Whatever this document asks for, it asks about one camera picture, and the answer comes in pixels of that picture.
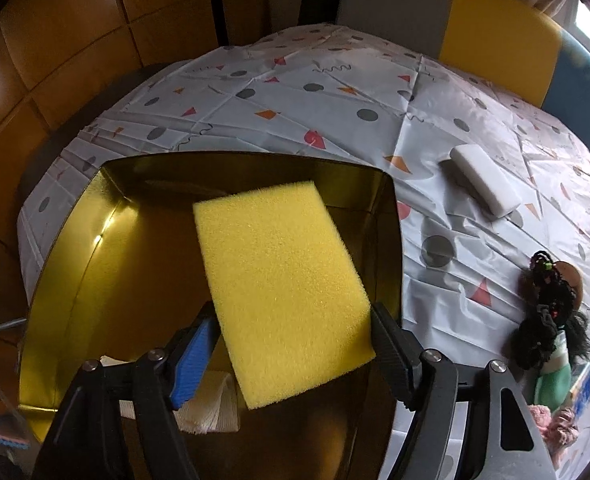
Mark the pink plush item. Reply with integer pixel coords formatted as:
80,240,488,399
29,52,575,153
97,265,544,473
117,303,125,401
528,402,583,448

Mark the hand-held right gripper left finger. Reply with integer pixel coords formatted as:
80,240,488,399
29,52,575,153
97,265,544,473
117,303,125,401
32,301,223,480

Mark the white folded cloth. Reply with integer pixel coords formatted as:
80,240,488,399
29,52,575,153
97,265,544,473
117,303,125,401
100,355,241,433

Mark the printed white tablecloth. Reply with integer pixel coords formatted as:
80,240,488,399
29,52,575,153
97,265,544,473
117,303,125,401
17,24,590,480

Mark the blue and white packet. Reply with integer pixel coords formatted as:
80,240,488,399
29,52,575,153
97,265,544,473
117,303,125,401
565,360,590,421

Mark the grey yellow blue headboard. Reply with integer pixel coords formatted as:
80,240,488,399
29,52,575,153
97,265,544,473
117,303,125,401
335,0,590,171

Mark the black braided hair piece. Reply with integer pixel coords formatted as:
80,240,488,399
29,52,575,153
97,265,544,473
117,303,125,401
512,250,590,371

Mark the green silicone squeeze bottle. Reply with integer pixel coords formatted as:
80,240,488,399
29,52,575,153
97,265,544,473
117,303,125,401
532,335,576,408

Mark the yellow sponge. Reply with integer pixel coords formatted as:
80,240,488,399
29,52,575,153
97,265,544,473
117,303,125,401
192,180,377,410

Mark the brown makeup puff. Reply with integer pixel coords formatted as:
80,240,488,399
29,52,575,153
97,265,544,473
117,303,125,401
550,261,584,311

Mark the white sponge block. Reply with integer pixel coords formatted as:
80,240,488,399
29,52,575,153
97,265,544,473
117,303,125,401
437,144,522,218

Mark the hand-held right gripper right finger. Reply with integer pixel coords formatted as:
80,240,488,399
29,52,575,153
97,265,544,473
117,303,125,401
370,302,558,480

